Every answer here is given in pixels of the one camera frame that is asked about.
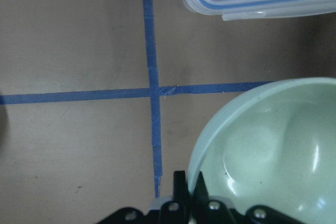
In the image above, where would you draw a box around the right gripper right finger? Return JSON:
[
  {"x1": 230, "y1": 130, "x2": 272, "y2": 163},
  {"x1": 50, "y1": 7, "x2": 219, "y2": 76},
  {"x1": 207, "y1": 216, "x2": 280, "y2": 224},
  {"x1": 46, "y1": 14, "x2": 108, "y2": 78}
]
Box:
[{"x1": 194, "y1": 172, "x2": 301, "y2": 223}]

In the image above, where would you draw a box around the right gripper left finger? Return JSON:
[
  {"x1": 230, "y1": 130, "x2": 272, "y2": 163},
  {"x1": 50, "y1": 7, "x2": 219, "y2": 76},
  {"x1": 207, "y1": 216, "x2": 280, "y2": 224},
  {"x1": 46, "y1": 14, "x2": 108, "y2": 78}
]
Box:
[{"x1": 99, "y1": 170, "x2": 190, "y2": 223}]

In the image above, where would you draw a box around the green bowl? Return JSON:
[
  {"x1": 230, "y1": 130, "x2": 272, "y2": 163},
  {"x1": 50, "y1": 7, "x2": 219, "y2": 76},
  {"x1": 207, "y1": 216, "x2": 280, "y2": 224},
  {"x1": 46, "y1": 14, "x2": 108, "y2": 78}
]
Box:
[{"x1": 187, "y1": 77, "x2": 335, "y2": 223}]

